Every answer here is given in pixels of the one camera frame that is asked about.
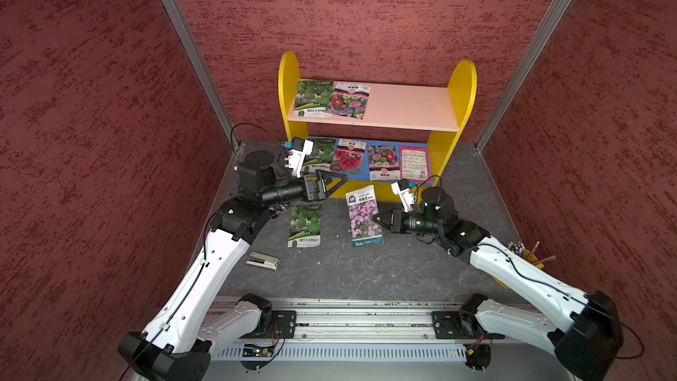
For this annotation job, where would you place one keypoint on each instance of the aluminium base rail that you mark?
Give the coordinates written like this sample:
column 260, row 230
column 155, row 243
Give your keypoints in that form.
column 365, row 323

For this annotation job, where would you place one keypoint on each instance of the silver stapler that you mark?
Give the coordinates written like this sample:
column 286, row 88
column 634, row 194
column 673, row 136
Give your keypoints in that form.
column 262, row 260

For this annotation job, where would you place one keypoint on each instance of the left corner aluminium post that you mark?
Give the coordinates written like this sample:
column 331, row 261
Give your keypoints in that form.
column 181, row 25

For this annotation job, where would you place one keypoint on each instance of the mixed flower seed bag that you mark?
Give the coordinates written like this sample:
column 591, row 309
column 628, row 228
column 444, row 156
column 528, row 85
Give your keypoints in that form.
column 383, row 164

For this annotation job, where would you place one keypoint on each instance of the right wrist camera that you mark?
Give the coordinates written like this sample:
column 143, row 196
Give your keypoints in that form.
column 403, row 189

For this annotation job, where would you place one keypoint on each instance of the corner aluminium post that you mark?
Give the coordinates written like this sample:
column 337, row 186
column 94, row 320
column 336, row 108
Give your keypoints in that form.
column 540, row 38
column 181, row 25

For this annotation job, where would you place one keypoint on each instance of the purple flower seed bag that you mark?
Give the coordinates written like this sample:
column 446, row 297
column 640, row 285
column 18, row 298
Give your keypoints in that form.
column 362, row 205

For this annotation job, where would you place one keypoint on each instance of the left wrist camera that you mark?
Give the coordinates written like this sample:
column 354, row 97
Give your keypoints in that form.
column 297, row 151

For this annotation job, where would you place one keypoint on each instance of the right corner aluminium post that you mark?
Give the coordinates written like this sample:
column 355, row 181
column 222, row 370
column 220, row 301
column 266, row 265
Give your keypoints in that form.
column 540, row 38

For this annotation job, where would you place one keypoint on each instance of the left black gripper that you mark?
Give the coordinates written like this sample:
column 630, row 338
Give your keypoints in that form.
column 319, row 194

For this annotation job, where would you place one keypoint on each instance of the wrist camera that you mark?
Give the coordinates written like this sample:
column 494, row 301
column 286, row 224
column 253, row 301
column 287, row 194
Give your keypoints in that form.
column 297, row 151
column 403, row 189

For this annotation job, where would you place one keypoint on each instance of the pink back-side seed bag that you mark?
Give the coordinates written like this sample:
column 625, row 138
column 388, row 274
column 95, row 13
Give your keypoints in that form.
column 414, row 164

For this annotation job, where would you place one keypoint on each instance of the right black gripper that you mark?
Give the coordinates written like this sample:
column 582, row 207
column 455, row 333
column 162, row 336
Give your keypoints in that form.
column 397, row 220

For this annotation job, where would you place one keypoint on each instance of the green gourd bag lower shelf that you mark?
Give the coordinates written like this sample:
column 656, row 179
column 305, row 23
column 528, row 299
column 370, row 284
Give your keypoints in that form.
column 321, row 156

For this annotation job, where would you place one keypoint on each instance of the large green gourd seed bag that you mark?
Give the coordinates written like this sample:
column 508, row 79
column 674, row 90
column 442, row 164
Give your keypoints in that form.
column 305, row 226

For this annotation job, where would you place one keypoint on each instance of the red dahlia seed bag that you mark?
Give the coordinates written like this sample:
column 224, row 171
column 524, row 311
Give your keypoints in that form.
column 348, row 156

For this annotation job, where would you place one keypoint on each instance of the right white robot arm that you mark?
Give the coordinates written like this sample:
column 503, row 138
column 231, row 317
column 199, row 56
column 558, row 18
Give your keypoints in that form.
column 583, row 331

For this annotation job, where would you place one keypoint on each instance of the yellow pencil cup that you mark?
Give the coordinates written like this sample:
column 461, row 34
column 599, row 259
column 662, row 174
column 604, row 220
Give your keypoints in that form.
column 522, row 252

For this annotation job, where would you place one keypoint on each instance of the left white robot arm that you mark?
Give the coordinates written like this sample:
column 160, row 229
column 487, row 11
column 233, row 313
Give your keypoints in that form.
column 176, row 345

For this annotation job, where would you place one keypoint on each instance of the pink zinnia seed bag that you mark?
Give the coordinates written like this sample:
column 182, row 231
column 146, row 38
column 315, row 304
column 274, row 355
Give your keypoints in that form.
column 349, row 99

